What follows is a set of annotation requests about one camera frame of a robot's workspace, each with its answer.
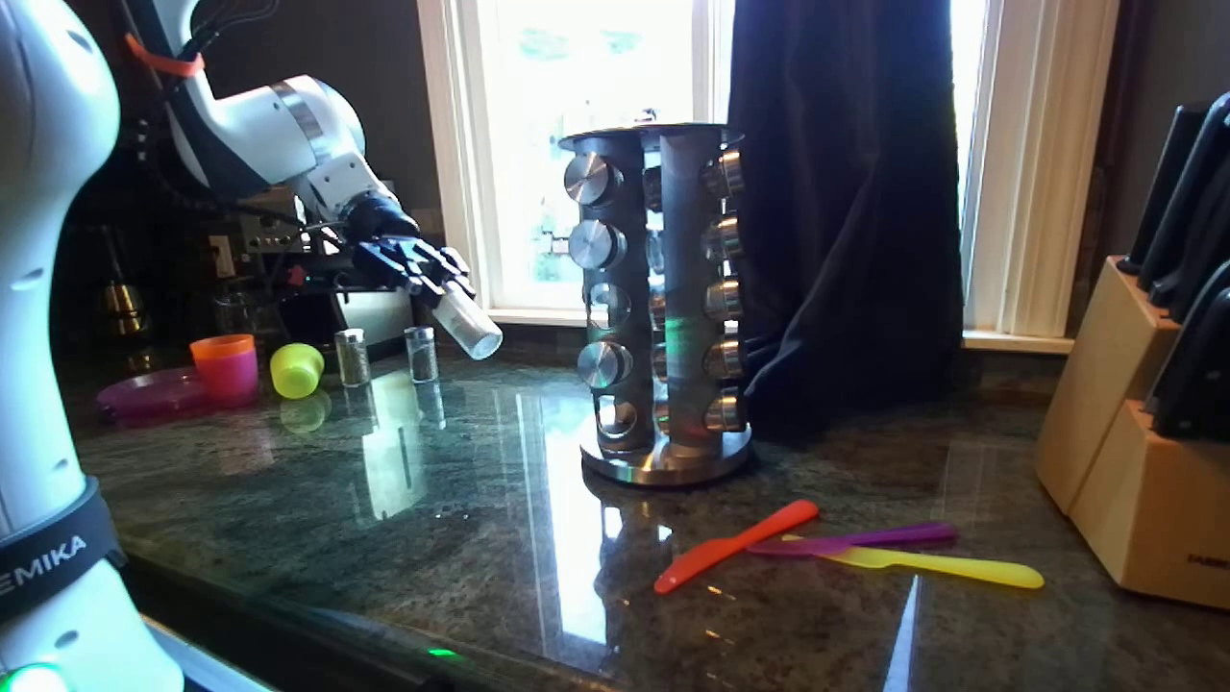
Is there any spice jar steel cap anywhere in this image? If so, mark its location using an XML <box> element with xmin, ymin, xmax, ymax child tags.
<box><xmin>571</xmin><ymin>335</ymin><xmax>632</xmax><ymax>396</ymax></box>
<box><xmin>708</xmin><ymin>212</ymin><xmax>750</xmax><ymax>267</ymax></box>
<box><xmin>708</xmin><ymin>335</ymin><xmax>750</xmax><ymax>389</ymax></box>
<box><xmin>708</xmin><ymin>271</ymin><xmax>750</xmax><ymax>328</ymax></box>
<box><xmin>563</xmin><ymin>212</ymin><xmax>630</xmax><ymax>278</ymax></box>
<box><xmin>561</xmin><ymin>148</ymin><xmax>621</xmax><ymax>212</ymax></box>
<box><xmin>708</xmin><ymin>142</ymin><xmax>750</xmax><ymax>197</ymax></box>
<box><xmin>708</xmin><ymin>389</ymin><xmax>750</xmax><ymax>437</ymax></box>

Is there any orange plastic knife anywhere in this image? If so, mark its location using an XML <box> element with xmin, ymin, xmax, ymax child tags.
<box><xmin>650</xmin><ymin>496</ymin><xmax>826</xmax><ymax>598</ymax></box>

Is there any yellow plastic knife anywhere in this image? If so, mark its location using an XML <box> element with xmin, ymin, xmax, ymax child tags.
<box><xmin>820</xmin><ymin>543</ymin><xmax>1048</xmax><ymax>596</ymax></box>

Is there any black handled kitchen knife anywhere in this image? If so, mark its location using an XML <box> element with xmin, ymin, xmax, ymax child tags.
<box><xmin>1126</xmin><ymin>101</ymin><xmax>1212</xmax><ymax>271</ymax></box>
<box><xmin>1136</xmin><ymin>89</ymin><xmax>1230</xmax><ymax>292</ymax></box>
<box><xmin>1145</xmin><ymin>259</ymin><xmax>1230</xmax><ymax>442</ymax></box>
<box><xmin>1167</xmin><ymin>164</ymin><xmax>1230</xmax><ymax>320</ymax></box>

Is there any yellow green plastic cup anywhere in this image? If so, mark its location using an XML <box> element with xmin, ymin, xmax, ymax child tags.
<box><xmin>265</xmin><ymin>338</ymin><xmax>330</xmax><ymax>405</ymax></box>

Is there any orange pink plastic cup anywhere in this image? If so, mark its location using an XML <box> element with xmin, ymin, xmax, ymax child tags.
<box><xmin>184</xmin><ymin>332</ymin><xmax>265</xmax><ymax>415</ymax></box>

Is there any pink plastic plate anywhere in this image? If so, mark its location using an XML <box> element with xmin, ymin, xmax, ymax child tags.
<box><xmin>92</xmin><ymin>365</ymin><xmax>212</xmax><ymax>429</ymax></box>

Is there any purple plastic knife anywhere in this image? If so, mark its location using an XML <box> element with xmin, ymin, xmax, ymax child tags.
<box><xmin>746</xmin><ymin>520</ymin><xmax>963</xmax><ymax>561</ymax></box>

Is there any dark curtain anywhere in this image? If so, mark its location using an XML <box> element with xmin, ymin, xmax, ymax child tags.
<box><xmin>727</xmin><ymin>0</ymin><xmax>969</xmax><ymax>449</ymax></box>

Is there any glass pepper jar steel cap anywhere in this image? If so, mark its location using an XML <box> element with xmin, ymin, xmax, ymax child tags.
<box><xmin>330</xmin><ymin>328</ymin><xmax>376</xmax><ymax>393</ymax></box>
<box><xmin>399</xmin><ymin>321</ymin><xmax>444</xmax><ymax>389</ymax></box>

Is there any orange cable strap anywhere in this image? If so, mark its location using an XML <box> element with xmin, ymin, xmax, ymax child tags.
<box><xmin>119</xmin><ymin>25</ymin><xmax>206</xmax><ymax>84</ymax></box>

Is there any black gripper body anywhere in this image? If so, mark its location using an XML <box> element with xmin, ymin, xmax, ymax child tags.
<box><xmin>344</xmin><ymin>197</ymin><xmax>444</xmax><ymax>296</ymax></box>

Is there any wooden knife block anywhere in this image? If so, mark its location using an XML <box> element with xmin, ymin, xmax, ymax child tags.
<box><xmin>1028</xmin><ymin>252</ymin><xmax>1230</xmax><ymax>613</ymax></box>

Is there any white framed window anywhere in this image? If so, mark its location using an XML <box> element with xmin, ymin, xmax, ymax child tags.
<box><xmin>412</xmin><ymin>0</ymin><xmax>1121</xmax><ymax>357</ymax></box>

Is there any steel revolving spice rack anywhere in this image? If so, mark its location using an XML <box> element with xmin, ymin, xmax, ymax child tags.
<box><xmin>556</xmin><ymin>119</ymin><xmax>762</xmax><ymax>496</ymax></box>

